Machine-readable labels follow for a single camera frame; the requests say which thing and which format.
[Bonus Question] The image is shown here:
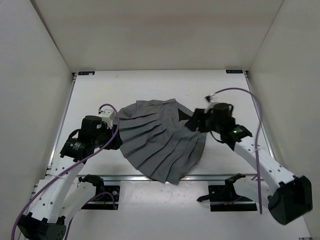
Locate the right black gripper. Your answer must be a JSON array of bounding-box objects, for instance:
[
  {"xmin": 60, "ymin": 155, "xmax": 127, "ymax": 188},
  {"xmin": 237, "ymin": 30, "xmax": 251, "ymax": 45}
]
[{"xmin": 184, "ymin": 109, "xmax": 222, "ymax": 134}]

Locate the grey pleated skirt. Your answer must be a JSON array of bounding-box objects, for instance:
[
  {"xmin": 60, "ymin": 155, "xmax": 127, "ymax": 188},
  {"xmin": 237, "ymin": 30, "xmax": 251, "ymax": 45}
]
[{"xmin": 119, "ymin": 98, "xmax": 207, "ymax": 185}]

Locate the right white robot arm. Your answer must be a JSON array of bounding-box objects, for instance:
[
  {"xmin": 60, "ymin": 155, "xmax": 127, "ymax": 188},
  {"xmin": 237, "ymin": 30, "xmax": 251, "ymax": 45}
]
[{"xmin": 185, "ymin": 103, "xmax": 313, "ymax": 225}]

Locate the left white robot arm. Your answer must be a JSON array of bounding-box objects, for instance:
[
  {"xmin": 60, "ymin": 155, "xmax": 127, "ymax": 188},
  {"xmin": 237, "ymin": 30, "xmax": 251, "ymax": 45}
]
[{"xmin": 14, "ymin": 111, "xmax": 122, "ymax": 240}]

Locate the right blue corner label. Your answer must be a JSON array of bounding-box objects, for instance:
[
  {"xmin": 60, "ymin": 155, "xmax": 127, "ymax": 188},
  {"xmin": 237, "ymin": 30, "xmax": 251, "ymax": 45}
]
[{"xmin": 225, "ymin": 69, "xmax": 244, "ymax": 74}]

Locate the blue corner label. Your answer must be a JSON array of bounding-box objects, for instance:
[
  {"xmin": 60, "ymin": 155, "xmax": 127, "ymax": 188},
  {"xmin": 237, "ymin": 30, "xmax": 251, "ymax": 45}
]
[
  {"xmin": 77, "ymin": 71, "xmax": 95, "ymax": 76},
  {"xmin": 225, "ymin": 69, "xmax": 244, "ymax": 74}
]

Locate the left blue corner label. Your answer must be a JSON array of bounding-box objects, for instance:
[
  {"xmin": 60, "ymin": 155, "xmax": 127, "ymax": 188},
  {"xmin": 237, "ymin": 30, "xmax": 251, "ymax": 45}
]
[{"xmin": 77, "ymin": 71, "xmax": 95, "ymax": 76}]

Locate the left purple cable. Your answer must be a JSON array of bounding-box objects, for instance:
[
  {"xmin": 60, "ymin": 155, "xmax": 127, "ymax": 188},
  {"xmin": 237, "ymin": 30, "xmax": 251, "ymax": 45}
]
[{"xmin": 9, "ymin": 103, "xmax": 121, "ymax": 240}]

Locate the purple cable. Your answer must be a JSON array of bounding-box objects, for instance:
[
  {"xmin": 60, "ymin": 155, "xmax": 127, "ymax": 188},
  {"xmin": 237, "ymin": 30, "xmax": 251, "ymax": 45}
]
[
  {"xmin": 212, "ymin": 87, "xmax": 266, "ymax": 215},
  {"xmin": 9, "ymin": 103, "xmax": 121, "ymax": 240}
]

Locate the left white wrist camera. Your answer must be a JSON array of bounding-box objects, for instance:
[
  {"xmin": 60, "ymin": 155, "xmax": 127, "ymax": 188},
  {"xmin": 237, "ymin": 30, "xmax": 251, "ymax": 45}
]
[{"xmin": 98, "ymin": 109, "xmax": 117, "ymax": 128}]

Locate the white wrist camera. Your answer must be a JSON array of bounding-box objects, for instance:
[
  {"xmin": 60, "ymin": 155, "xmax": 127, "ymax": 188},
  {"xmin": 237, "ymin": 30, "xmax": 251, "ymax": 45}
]
[
  {"xmin": 204, "ymin": 93, "xmax": 219, "ymax": 113},
  {"xmin": 98, "ymin": 109, "xmax": 117, "ymax": 128}
]

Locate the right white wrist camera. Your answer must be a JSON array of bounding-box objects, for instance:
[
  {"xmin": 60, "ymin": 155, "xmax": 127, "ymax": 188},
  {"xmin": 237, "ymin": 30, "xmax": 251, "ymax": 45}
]
[{"xmin": 204, "ymin": 93, "xmax": 219, "ymax": 113}]

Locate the aluminium front rail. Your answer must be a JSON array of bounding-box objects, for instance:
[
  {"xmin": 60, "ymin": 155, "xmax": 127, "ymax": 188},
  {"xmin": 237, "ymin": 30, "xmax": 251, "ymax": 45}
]
[{"xmin": 44, "ymin": 173, "xmax": 283, "ymax": 183}]

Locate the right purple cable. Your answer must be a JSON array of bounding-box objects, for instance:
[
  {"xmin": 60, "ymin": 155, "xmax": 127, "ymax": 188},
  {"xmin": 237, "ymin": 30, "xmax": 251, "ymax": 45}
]
[{"xmin": 212, "ymin": 87, "xmax": 266, "ymax": 215}]

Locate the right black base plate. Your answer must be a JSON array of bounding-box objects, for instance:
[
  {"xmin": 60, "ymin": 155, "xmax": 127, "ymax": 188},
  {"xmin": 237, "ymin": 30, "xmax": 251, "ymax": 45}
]
[{"xmin": 208, "ymin": 185, "xmax": 258, "ymax": 212}]

